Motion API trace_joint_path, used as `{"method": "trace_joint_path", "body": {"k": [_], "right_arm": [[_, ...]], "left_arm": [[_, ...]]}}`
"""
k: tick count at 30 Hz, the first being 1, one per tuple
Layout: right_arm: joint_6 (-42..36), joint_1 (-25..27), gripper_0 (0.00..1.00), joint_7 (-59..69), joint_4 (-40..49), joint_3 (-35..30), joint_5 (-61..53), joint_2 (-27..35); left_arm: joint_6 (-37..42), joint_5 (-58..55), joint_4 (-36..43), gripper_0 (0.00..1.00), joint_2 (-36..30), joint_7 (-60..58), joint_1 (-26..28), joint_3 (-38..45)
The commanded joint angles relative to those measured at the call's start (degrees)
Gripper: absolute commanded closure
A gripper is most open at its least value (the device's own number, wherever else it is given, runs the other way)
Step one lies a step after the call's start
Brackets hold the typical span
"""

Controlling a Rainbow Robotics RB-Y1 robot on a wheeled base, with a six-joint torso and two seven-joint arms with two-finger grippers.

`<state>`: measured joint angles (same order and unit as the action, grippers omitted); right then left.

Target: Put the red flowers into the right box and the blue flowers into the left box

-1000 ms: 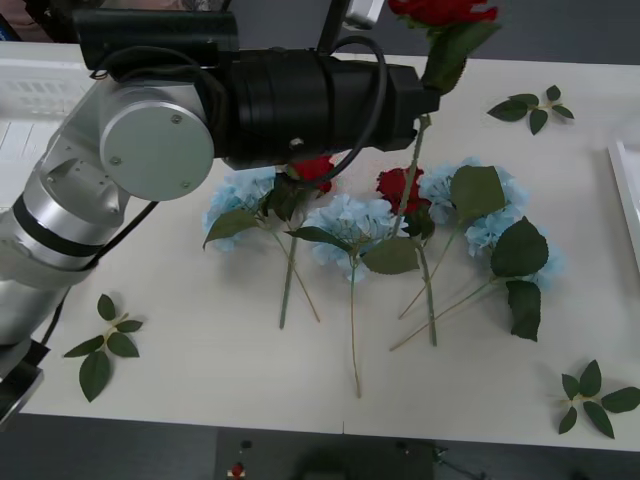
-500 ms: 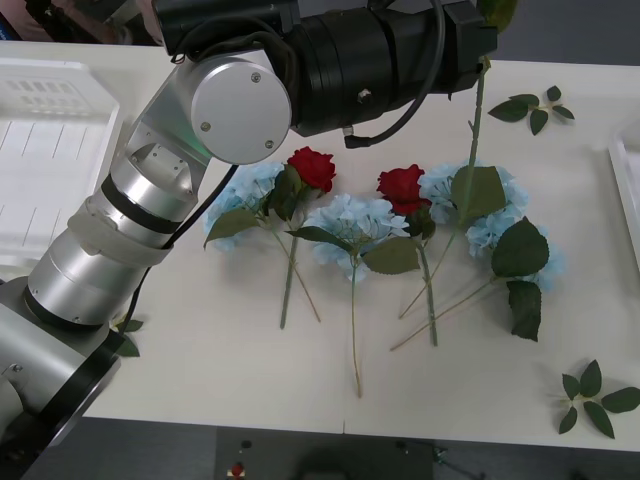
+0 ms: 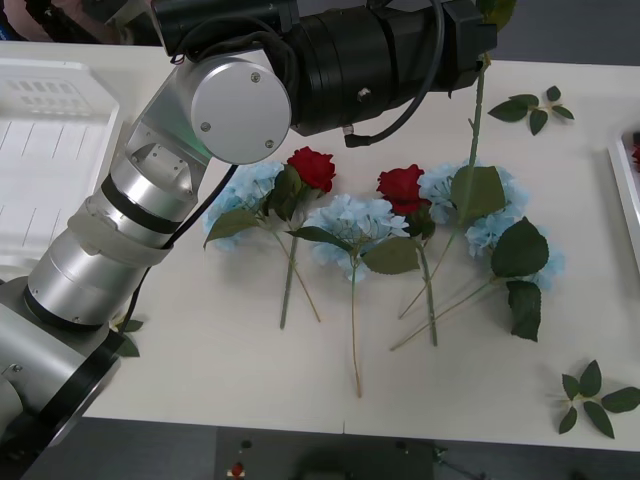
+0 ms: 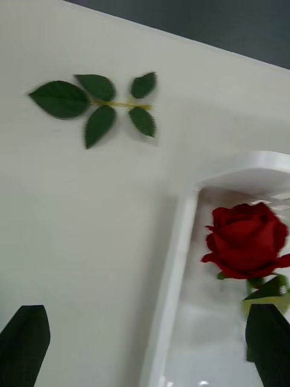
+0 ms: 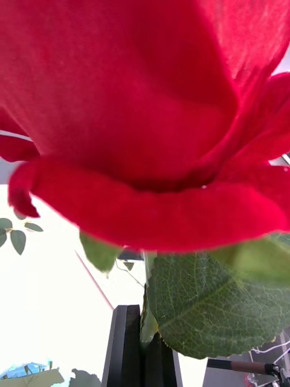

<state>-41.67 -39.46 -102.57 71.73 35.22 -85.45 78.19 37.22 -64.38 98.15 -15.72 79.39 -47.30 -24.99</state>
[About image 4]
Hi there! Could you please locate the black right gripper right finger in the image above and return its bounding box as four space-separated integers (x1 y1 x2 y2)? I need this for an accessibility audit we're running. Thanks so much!
245 303 290 387

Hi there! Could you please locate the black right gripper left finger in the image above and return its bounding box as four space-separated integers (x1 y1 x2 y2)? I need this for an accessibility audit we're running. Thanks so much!
0 304 51 387

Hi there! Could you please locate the shallow white box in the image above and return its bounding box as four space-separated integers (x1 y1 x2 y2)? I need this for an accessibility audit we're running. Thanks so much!
138 150 290 387

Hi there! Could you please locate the red rose with green stem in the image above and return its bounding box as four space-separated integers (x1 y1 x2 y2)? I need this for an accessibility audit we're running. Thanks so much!
201 202 290 318

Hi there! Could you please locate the loose green leaf twig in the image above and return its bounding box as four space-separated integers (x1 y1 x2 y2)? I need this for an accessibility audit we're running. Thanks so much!
27 71 158 150

